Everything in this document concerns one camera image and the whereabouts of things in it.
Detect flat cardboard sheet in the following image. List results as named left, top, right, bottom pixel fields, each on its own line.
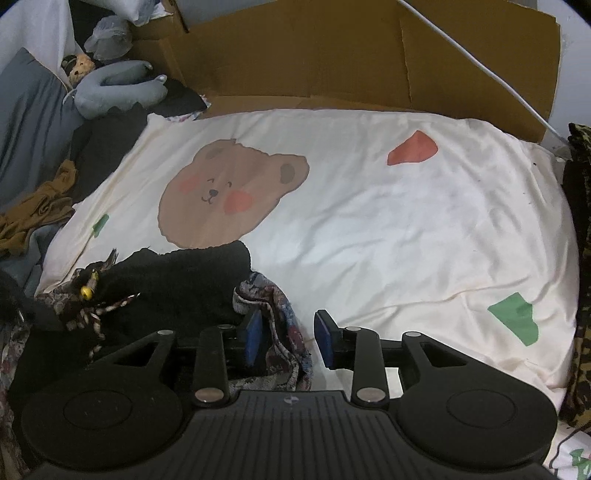
left=129, top=0, right=561, bottom=141

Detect white cable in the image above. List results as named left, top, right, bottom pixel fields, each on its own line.
left=397, top=0, right=568, bottom=144

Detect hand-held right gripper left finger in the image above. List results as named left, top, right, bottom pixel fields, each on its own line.
left=85, top=308, right=265, bottom=408

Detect tan crumpled garment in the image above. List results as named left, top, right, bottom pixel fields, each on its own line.
left=0, top=159, right=77, bottom=257

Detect white pillow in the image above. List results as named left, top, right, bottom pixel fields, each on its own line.
left=78, top=0, right=162, bottom=25

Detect grey neck pillow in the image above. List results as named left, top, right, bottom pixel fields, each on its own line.
left=74, top=60, right=169, bottom=119

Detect white floral cloth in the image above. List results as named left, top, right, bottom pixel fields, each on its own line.
left=167, top=95, right=207, bottom=123

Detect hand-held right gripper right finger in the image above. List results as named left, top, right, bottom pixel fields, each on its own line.
left=314, top=310, right=504, bottom=408

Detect clear plastic bag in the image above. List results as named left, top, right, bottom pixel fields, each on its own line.
left=85, top=16, right=134, bottom=61

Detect grey cloth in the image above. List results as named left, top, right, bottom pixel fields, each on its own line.
left=0, top=46, right=84, bottom=208

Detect cream bear-print bed sheet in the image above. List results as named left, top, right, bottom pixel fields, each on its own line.
left=34, top=108, right=591, bottom=480

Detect black cloth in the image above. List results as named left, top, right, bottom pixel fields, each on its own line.
left=71, top=76, right=208, bottom=204

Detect leopard print cloth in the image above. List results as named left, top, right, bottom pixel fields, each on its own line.
left=558, top=122, right=591, bottom=432

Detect white curtain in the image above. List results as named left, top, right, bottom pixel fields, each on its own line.
left=0, top=0, right=79, bottom=79

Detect black bear-print shorts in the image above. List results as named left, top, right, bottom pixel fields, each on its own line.
left=0, top=240, right=315, bottom=416

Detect small doll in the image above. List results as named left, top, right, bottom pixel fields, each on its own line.
left=62, top=53, right=96, bottom=86

